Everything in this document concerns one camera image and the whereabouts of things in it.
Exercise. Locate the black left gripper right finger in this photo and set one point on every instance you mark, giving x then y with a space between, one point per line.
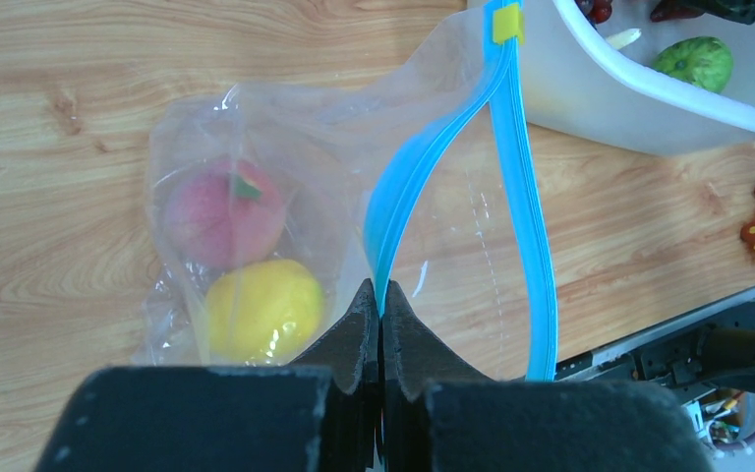
441 414

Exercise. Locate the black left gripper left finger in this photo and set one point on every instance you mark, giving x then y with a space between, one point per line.
316 413

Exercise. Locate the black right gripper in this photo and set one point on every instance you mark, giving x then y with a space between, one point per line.
736 11

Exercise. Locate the yellow lemon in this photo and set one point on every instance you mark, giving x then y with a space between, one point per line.
263 313

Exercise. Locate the clear zip top bag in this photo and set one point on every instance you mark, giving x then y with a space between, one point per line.
423 178

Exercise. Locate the pink peach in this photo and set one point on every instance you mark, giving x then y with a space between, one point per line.
229 214

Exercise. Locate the green custard apple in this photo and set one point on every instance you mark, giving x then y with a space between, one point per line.
705 62

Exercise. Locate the red orange wax apple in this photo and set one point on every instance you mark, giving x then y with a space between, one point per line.
671 10

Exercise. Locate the white garlic bulb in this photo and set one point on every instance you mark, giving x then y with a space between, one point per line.
623 39

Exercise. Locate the purple grape bunch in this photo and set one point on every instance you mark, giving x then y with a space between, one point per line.
595 11

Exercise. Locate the white plastic basket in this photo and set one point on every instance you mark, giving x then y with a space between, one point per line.
575 83

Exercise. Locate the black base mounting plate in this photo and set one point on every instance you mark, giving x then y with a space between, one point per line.
666 353

